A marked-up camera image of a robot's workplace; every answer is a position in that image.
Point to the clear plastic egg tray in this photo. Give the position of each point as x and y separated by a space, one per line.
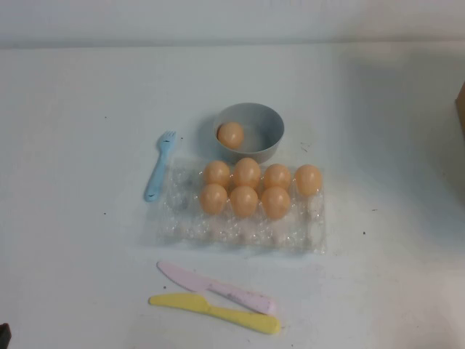
218 234

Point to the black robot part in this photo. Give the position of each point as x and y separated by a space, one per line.
4 336

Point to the pink plastic knife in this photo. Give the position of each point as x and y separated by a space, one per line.
196 281

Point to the orange plastic egg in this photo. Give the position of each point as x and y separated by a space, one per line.
275 202
244 201
230 135
216 172
277 176
247 171
213 199
308 180

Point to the light blue plastic fork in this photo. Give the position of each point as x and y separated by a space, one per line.
160 171

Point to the brown cardboard box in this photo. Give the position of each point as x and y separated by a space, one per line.
461 116

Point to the grey round bowl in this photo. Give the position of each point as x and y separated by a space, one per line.
269 123

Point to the yellow plastic knife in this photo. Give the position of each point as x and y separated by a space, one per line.
181 301

